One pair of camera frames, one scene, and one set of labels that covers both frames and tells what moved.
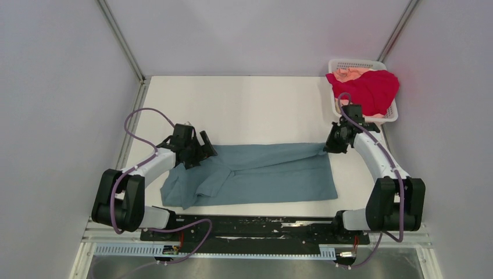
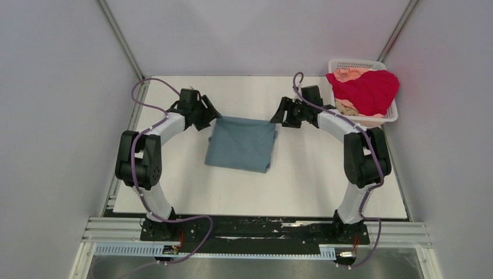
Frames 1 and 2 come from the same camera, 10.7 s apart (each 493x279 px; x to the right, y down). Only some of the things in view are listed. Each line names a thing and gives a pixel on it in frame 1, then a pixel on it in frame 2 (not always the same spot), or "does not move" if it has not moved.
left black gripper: (206, 150) → (204, 123)
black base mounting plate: (260, 233) does not move
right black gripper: (330, 146) → (287, 104)
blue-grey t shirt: (253, 174) → (241, 143)
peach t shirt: (346, 74) does not move
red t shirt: (375, 91) does not move
